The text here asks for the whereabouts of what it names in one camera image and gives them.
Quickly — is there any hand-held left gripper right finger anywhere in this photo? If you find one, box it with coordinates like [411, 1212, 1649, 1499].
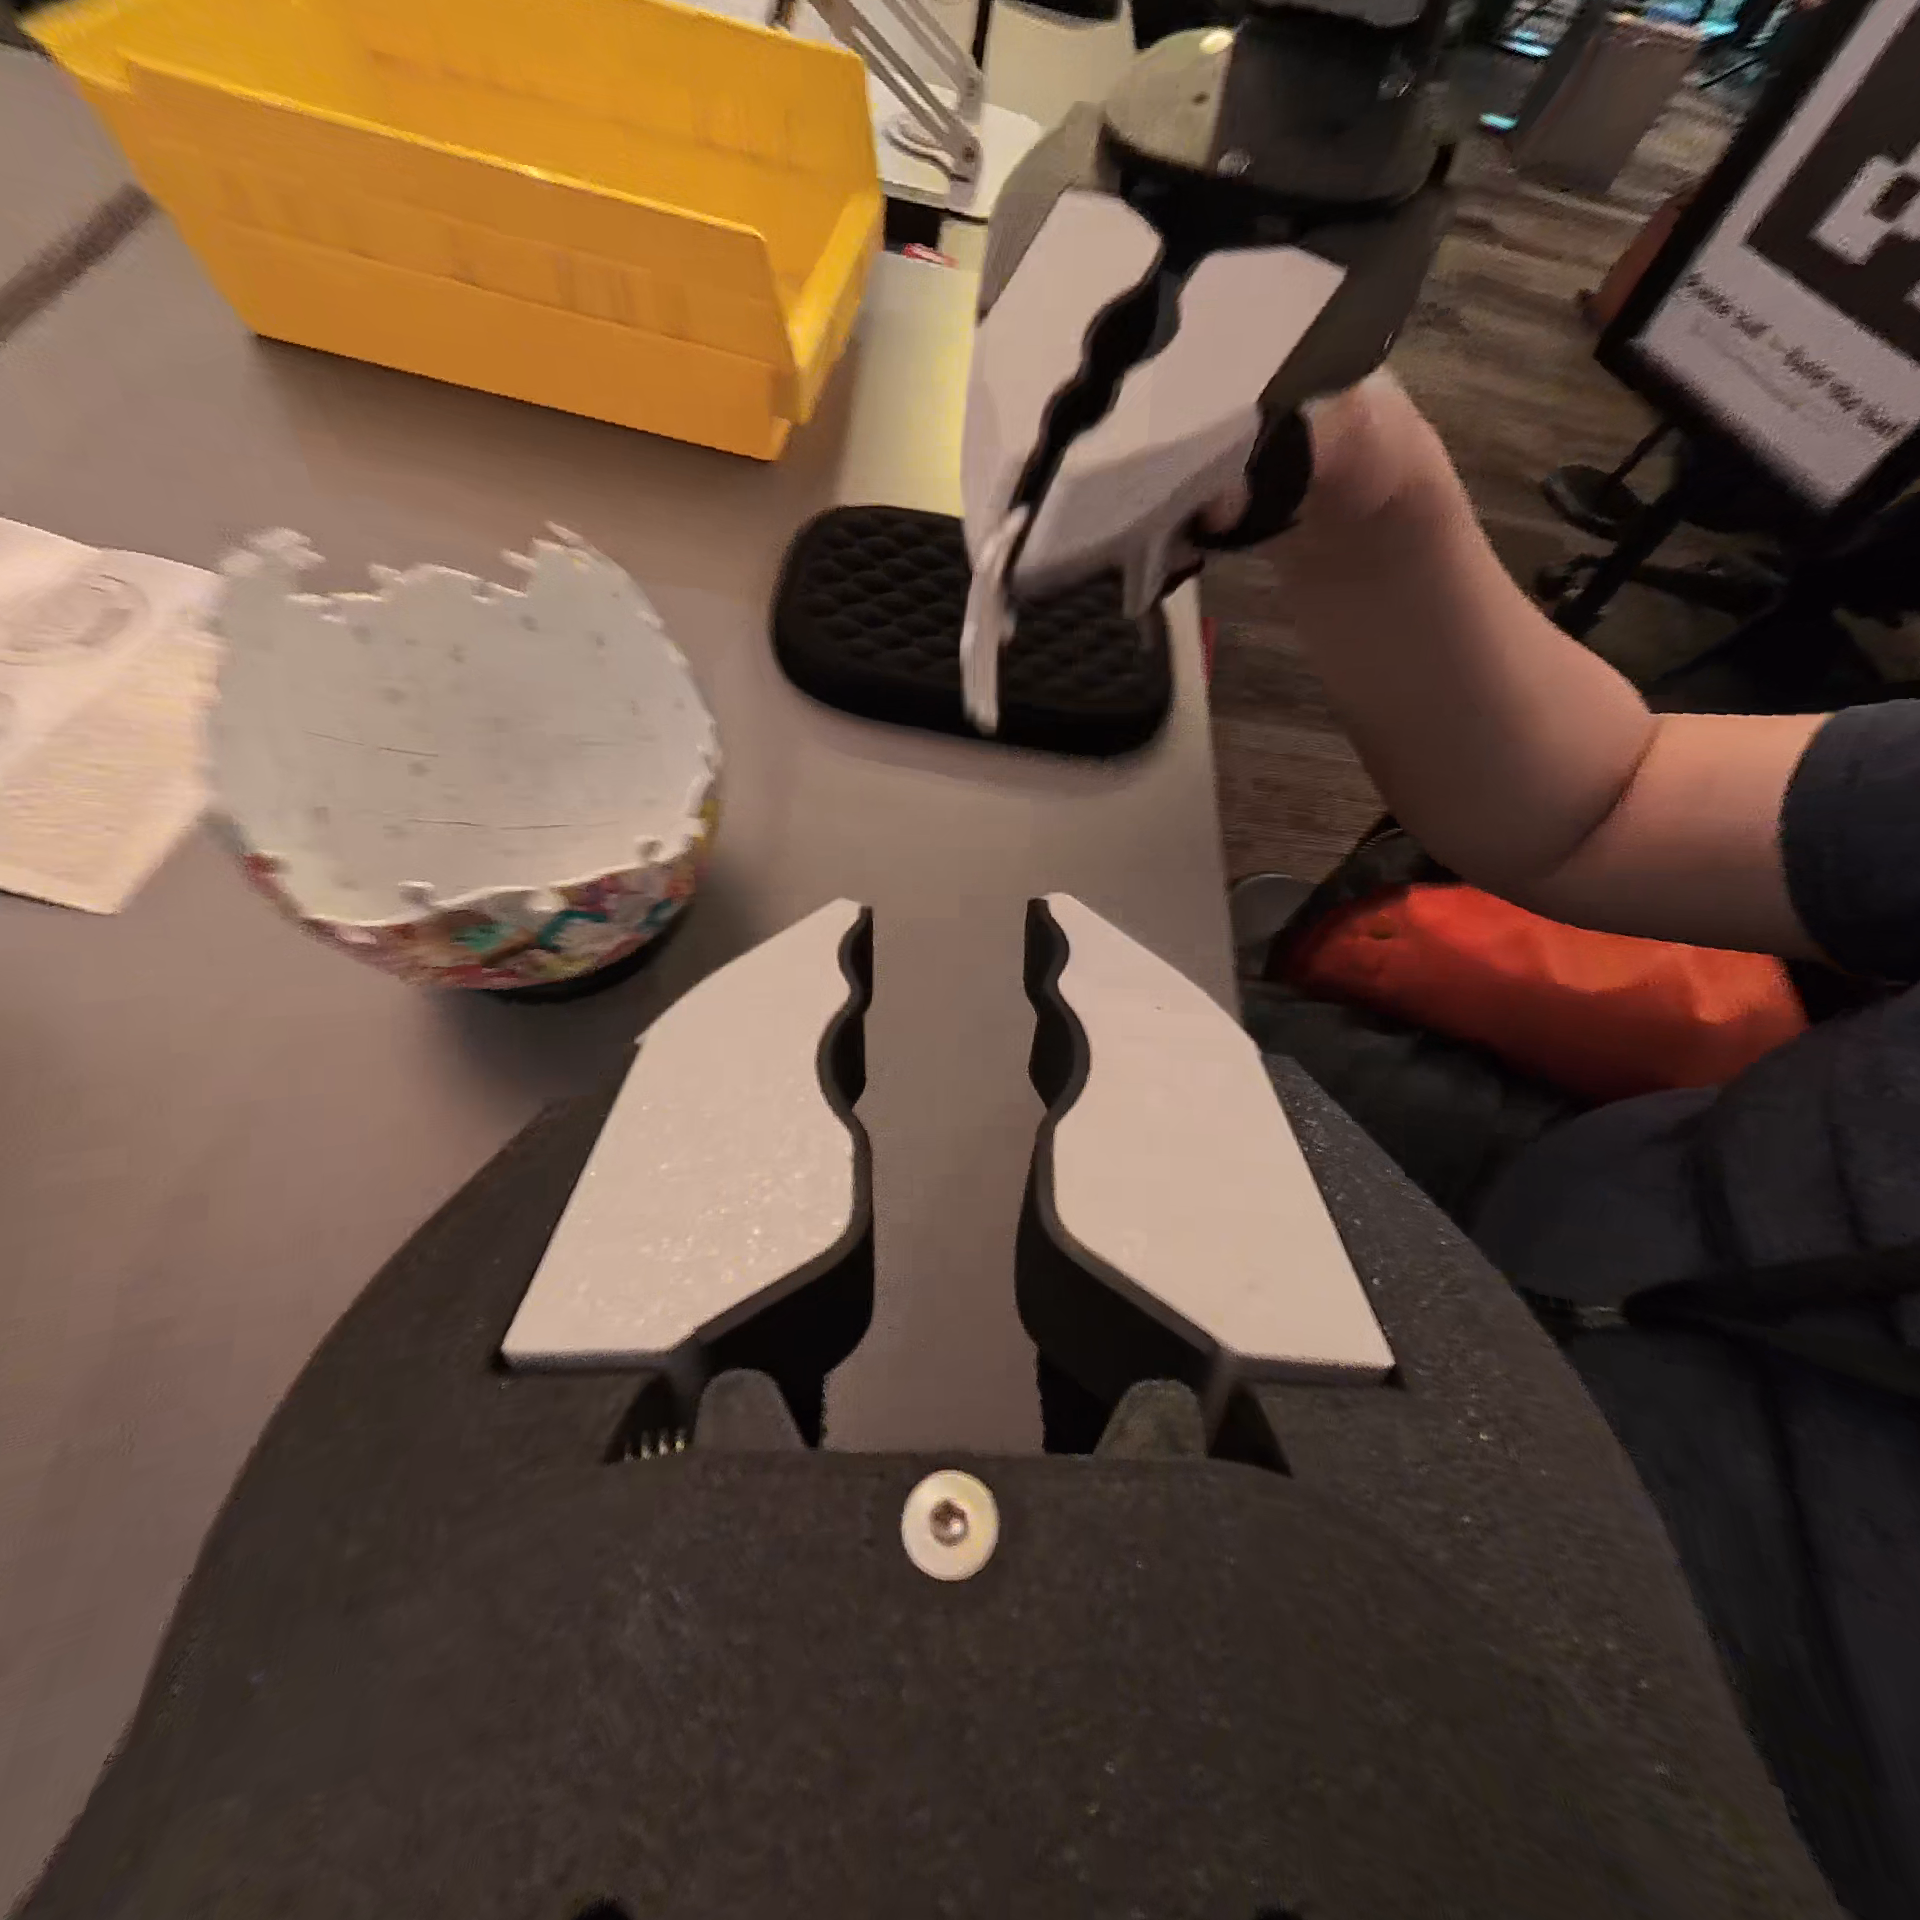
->
[1015, 894, 1397, 1387]

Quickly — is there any person's right forearm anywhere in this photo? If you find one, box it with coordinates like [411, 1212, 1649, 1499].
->
[1318, 511, 1825, 965]

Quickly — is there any black round puzzle stand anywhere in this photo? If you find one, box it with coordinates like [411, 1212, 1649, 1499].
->
[492, 897, 696, 1003]

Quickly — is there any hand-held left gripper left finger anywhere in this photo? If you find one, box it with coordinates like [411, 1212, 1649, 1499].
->
[499, 903, 875, 1374]

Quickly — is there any yellow plastic bin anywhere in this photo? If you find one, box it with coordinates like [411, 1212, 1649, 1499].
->
[22, 0, 889, 462]

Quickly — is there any black textured wrist rest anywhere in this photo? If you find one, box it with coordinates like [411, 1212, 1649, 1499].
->
[770, 508, 1176, 761]

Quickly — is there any black office chair base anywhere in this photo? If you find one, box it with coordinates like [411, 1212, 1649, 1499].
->
[1540, 428, 1803, 640]

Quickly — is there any person's right hand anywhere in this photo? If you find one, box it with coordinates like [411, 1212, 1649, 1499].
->
[1272, 373, 1462, 600]

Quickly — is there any colourful puzzle ball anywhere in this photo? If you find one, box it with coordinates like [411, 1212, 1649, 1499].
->
[202, 523, 726, 996]

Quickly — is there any orange black bag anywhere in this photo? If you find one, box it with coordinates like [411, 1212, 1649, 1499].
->
[1287, 878, 1811, 1106]

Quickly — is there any white instruction leaflet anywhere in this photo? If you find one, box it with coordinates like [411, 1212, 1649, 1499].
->
[0, 516, 230, 919]

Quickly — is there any small puzzle piece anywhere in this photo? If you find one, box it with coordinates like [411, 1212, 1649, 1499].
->
[958, 508, 1041, 737]

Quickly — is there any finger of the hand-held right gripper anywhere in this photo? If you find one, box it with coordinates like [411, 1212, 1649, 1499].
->
[1010, 245, 1348, 598]
[960, 194, 1170, 564]

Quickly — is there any grey metal trash can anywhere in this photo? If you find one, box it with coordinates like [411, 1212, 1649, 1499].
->
[1513, 15, 1707, 194]

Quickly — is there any black screen with square pattern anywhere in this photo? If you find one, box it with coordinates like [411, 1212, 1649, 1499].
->
[1592, 0, 1920, 516]

